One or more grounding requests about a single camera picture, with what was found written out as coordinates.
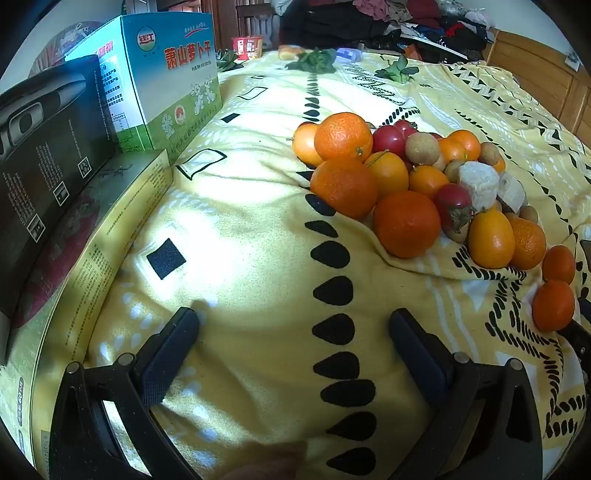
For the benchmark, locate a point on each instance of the white wall socket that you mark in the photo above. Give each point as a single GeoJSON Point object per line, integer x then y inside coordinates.
{"type": "Point", "coordinates": [573, 60]}

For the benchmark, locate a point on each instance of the blue and white packet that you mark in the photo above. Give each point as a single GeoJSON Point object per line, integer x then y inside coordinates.
{"type": "Point", "coordinates": [347, 55]}

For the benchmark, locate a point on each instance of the wooden chair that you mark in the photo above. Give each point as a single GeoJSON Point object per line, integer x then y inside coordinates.
{"type": "Point", "coordinates": [254, 23]}

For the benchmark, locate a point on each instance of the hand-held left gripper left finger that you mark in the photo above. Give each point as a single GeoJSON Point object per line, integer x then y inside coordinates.
{"type": "Point", "coordinates": [171, 355]}

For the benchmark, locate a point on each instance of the pale sugarcane chunk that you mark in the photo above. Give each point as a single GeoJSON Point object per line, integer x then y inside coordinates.
{"type": "Point", "coordinates": [511, 194]}
{"type": "Point", "coordinates": [478, 184]}

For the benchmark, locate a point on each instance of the green leafy vegetable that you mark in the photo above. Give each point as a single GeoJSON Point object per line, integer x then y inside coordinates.
{"type": "Point", "coordinates": [316, 60]}
{"type": "Point", "coordinates": [399, 69]}
{"type": "Point", "coordinates": [228, 60]}

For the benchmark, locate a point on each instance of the packaged bread snack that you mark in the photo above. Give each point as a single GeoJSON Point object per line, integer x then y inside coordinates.
{"type": "Point", "coordinates": [290, 51]}

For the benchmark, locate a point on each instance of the black printed box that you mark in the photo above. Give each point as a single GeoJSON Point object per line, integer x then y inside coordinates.
{"type": "Point", "coordinates": [46, 184]}

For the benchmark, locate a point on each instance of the pile of clothes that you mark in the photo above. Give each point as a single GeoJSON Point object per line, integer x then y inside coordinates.
{"type": "Point", "coordinates": [369, 18]}

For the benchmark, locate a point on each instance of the red instant noodle cup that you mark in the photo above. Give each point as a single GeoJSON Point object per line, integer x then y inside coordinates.
{"type": "Point", "coordinates": [247, 48]}

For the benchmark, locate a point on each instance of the olive flat gift box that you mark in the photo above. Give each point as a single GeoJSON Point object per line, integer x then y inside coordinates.
{"type": "Point", "coordinates": [92, 240]}

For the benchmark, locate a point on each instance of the wooden headboard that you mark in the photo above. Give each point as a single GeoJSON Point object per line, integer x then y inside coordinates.
{"type": "Point", "coordinates": [531, 69]}

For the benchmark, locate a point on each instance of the yellow patterned blanket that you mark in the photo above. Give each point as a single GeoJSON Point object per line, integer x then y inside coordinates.
{"type": "Point", "coordinates": [254, 230]}

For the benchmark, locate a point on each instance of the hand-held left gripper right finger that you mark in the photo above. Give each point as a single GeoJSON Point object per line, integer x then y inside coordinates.
{"type": "Point", "coordinates": [415, 350]}

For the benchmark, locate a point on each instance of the large deep-coloured orange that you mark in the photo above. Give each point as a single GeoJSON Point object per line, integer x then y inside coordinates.
{"type": "Point", "coordinates": [406, 224]}

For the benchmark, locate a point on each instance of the green and white carton box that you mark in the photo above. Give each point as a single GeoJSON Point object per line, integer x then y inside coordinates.
{"type": "Point", "coordinates": [184, 83]}

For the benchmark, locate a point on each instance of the pile of small oranges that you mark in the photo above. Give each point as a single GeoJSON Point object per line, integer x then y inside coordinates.
{"type": "Point", "coordinates": [344, 134]}

